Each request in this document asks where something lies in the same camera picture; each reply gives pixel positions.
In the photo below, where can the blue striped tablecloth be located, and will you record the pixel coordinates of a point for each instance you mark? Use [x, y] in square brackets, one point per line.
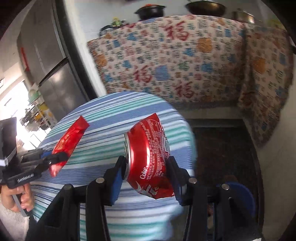
[133, 216]

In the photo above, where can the kitchen storage rack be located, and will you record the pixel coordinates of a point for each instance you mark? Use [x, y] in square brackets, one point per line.
[37, 115]

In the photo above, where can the dark floor mat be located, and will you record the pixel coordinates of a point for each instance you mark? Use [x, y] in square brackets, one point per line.
[226, 153]

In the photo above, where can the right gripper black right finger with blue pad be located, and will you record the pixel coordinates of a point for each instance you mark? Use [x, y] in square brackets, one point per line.
[215, 213]

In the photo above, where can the crushed red cola can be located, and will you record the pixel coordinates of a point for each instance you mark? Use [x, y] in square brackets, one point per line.
[146, 151]

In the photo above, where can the dark pan on counter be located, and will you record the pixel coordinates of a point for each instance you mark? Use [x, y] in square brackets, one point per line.
[206, 8]

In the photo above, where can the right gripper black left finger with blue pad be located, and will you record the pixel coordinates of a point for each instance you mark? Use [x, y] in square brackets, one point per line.
[61, 220]

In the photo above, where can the stainless steel refrigerator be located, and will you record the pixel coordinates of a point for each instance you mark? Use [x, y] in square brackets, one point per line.
[51, 60]

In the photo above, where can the metal lidded pot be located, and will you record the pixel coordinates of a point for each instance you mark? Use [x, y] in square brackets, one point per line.
[243, 16]

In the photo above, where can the patterned Chinese character cloth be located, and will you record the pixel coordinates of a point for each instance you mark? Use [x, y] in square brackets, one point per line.
[204, 60]

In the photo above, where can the blue trash bin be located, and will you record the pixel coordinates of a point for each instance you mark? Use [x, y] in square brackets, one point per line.
[244, 194]

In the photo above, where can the black pot on counter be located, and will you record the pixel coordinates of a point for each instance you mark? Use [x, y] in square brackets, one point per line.
[150, 11]

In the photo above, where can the red sachet packet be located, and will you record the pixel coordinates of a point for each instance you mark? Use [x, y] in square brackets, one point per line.
[68, 143]

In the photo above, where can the white fuzzy sleeve forearm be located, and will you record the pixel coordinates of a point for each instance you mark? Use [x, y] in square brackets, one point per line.
[13, 224]

